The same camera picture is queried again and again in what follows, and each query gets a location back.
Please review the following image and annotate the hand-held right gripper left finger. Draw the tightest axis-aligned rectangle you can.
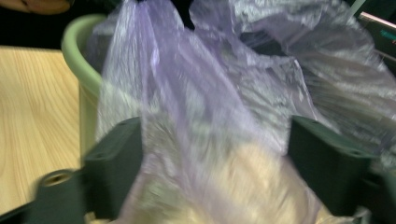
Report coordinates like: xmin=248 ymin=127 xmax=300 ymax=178
xmin=81 ymin=117 xmax=145 ymax=220

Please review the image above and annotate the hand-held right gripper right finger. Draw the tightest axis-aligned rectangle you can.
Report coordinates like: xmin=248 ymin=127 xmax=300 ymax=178
xmin=287 ymin=115 xmax=380 ymax=217

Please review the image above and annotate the green plastic trash bin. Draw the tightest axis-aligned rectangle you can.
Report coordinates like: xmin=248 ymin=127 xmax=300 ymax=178
xmin=61 ymin=13 xmax=109 ymax=164

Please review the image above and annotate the purple plastic trash bag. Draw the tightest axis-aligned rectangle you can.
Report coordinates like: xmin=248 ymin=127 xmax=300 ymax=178
xmin=85 ymin=0 xmax=396 ymax=224

